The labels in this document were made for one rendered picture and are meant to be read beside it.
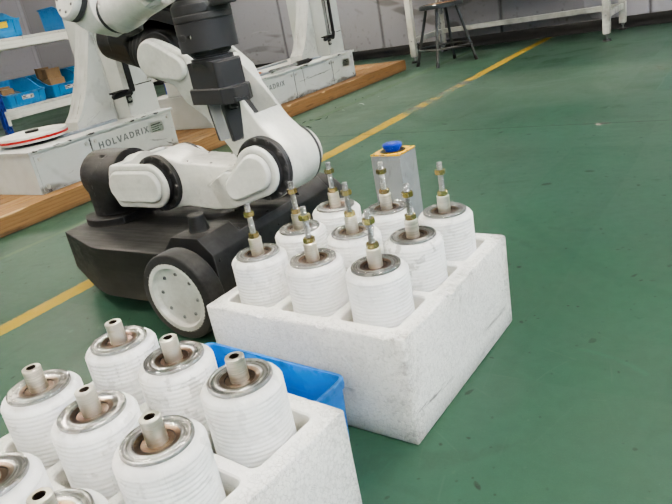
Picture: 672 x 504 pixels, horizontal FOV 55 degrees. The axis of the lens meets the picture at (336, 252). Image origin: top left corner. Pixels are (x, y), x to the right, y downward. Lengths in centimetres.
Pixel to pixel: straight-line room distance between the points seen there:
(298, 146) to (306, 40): 328
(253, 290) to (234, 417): 40
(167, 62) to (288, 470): 100
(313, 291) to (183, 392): 29
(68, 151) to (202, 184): 153
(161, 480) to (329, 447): 21
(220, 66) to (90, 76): 239
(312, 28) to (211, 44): 377
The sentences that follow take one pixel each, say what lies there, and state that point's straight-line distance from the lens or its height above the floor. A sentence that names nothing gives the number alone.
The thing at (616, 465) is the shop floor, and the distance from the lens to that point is 96.
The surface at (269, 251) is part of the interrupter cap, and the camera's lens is 109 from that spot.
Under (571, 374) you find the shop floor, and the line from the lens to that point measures 113.
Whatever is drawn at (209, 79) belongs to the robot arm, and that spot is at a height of 55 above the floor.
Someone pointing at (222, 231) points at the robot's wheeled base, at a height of 20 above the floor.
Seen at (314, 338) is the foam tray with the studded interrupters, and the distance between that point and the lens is 99.
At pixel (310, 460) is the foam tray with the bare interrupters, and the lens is 75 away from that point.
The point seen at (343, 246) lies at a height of 24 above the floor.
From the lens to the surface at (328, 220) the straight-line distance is 123.
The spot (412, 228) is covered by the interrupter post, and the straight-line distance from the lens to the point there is 103.
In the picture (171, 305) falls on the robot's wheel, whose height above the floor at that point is 7.
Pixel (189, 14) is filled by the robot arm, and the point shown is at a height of 64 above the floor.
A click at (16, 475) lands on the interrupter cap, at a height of 25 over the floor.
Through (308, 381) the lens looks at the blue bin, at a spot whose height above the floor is 10.
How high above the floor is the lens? 63
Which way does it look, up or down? 21 degrees down
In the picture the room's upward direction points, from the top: 11 degrees counter-clockwise
